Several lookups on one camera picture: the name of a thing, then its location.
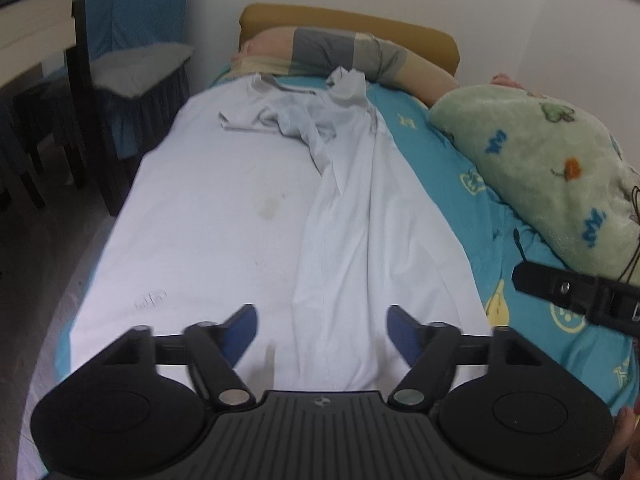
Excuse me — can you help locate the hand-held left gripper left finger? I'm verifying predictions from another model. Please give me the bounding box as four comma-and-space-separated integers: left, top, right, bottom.
102, 304, 260, 407

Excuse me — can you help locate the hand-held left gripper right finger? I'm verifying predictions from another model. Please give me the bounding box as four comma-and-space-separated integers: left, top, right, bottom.
386, 304, 543, 407

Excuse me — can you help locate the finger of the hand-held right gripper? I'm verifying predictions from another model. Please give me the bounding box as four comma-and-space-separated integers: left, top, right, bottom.
512, 260, 608, 311

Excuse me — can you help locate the white t-shirt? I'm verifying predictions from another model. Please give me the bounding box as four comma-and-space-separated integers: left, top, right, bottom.
65, 66, 493, 401

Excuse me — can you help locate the green printed fleece blanket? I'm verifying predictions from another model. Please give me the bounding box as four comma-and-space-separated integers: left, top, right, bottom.
429, 85, 640, 282

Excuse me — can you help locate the person's bare leg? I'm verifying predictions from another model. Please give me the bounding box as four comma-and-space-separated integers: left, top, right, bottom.
597, 405, 640, 480

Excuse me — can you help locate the bed with teal printed sheet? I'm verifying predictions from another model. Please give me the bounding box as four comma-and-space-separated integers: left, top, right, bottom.
54, 67, 640, 408

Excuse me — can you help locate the pink cloth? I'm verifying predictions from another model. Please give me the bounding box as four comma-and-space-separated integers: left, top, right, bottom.
490, 74, 527, 92

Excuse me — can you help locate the blue covered dining chair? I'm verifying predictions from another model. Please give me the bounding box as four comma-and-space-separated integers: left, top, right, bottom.
0, 100, 48, 211
82, 0, 193, 161
15, 80, 90, 191

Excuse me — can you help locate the grey seat cushion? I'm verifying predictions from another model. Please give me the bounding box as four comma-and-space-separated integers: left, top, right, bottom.
92, 42, 195, 99

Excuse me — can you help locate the plaid pillow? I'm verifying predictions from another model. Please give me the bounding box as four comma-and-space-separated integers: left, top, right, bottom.
231, 25, 461, 108

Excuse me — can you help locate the mustard padded headboard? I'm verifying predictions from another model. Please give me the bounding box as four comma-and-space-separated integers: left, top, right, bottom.
238, 3, 460, 79

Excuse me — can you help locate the white dining table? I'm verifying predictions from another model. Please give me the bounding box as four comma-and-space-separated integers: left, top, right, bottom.
0, 0, 131, 217

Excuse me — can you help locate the thin black cable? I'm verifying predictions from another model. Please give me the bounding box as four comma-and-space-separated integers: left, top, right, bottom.
617, 185, 640, 282

